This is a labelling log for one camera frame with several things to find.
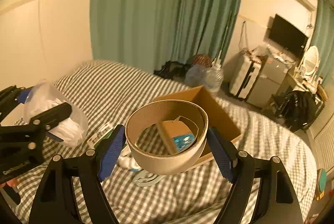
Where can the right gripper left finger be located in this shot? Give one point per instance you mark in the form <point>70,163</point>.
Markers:
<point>55,200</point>

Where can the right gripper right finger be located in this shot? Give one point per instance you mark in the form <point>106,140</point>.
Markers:
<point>276,201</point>

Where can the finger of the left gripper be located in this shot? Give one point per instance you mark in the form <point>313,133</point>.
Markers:
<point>10,98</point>
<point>51,118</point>

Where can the clear plastic floss jar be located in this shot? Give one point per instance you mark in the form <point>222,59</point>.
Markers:
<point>63,121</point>

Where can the white tape roll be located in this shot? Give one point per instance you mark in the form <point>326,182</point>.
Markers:
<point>172,118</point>

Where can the teal blister pill pack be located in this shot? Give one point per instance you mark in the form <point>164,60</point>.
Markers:
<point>183,142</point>

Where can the green white medicine box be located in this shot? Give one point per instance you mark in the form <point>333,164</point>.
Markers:
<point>104,132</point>

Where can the person's left hand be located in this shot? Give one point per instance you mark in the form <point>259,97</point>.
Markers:
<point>10,183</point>

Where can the teal topped stool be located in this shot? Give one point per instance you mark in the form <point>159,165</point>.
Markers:
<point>320,184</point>

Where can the white louvered wardrobe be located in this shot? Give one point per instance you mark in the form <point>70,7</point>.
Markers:
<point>320,134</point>

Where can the black jacket on chair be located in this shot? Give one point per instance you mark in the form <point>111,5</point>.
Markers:
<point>298,109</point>

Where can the white dressing table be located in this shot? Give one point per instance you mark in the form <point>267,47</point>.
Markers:
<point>315,88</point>

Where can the white suitcase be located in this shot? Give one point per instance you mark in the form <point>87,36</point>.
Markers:
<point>245,74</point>

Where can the black bag on floor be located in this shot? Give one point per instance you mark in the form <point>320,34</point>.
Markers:
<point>172,70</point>

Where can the clear water jug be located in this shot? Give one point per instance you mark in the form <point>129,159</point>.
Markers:
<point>194,76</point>
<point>213,79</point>

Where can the silver mini fridge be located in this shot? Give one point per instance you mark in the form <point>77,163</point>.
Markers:
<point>267,83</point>

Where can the white oval vanity mirror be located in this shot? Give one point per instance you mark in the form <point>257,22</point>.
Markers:
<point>311,61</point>

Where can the white mop pole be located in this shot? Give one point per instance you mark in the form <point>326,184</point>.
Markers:
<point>218,55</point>

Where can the large green curtain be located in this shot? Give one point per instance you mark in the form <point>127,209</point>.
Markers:
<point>148,33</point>

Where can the brown patterned bag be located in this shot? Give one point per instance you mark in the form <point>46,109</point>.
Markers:
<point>202,59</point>

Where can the small green curtain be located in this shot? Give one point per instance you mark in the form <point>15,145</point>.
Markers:
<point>323,38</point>

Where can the black wall television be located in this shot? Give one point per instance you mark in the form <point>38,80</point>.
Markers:
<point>288,36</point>

